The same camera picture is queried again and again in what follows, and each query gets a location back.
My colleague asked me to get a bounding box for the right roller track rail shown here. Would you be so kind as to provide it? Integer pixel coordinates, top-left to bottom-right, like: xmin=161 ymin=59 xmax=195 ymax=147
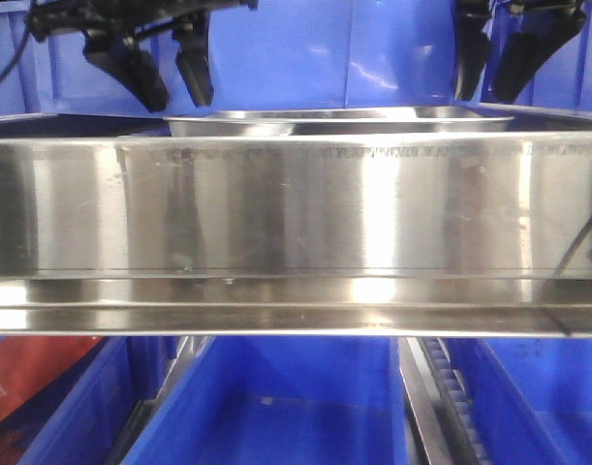
xmin=398 ymin=337 xmax=491 ymax=464

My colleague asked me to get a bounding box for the lower centre blue bin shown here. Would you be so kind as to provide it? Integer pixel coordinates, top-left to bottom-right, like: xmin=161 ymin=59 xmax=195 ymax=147
xmin=124 ymin=336 xmax=408 ymax=464

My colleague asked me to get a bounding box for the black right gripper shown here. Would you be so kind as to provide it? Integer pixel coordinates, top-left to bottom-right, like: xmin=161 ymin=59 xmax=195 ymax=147
xmin=453 ymin=0 xmax=587 ymax=101

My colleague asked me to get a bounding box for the silver metal tray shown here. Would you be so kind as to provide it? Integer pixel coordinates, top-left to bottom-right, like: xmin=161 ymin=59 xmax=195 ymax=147
xmin=166 ymin=106 xmax=514 ymax=137

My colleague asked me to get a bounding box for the stainless steel shelf rail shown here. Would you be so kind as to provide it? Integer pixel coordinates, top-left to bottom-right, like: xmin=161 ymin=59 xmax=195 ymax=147
xmin=0 ymin=132 xmax=592 ymax=338

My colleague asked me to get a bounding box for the lower right blue bin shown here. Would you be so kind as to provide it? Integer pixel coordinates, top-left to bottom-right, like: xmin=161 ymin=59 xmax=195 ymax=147
xmin=445 ymin=338 xmax=592 ymax=464

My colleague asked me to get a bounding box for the red package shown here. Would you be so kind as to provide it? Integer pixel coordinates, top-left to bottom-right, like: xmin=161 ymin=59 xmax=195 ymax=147
xmin=0 ymin=336 xmax=101 ymax=423

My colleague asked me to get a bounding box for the upper right blue bin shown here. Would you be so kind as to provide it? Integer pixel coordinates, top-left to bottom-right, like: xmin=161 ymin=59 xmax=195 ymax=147
xmin=474 ymin=1 xmax=592 ymax=112

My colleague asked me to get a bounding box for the black cable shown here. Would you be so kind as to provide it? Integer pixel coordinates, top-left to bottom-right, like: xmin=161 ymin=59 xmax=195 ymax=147
xmin=0 ymin=18 xmax=35 ymax=96

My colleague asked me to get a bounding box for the lower left blue bin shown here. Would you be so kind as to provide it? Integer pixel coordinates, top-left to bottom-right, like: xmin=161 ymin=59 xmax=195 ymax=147
xmin=19 ymin=336 xmax=178 ymax=464

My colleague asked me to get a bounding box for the blue bin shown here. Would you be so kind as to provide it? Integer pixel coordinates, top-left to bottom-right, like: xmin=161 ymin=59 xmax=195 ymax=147
xmin=124 ymin=336 xmax=408 ymax=464
xmin=0 ymin=1 xmax=41 ymax=116
xmin=445 ymin=338 xmax=592 ymax=464
xmin=19 ymin=336 xmax=178 ymax=464
xmin=29 ymin=1 xmax=455 ymax=117
xmin=474 ymin=1 xmax=592 ymax=112

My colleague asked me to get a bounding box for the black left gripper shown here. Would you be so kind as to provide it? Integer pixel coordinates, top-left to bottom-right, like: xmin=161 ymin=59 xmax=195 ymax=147
xmin=27 ymin=1 xmax=258 ymax=112

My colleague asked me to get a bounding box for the upper centre blue bin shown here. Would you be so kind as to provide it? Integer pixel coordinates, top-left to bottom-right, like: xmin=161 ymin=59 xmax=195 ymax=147
xmin=29 ymin=1 xmax=455 ymax=117

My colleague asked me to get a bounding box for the roller track rail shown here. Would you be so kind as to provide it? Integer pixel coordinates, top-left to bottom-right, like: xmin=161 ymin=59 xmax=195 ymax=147
xmin=398 ymin=337 xmax=491 ymax=464
xmin=105 ymin=335 xmax=213 ymax=464

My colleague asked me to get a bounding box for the left roller track rail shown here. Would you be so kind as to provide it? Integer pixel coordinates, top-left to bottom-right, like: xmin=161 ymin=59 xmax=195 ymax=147
xmin=105 ymin=335 xmax=213 ymax=464

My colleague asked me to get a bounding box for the upper left blue bin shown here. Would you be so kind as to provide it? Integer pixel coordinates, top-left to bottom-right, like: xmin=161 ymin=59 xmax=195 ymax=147
xmin=0 ymin=1 xmax=41 ymax=116

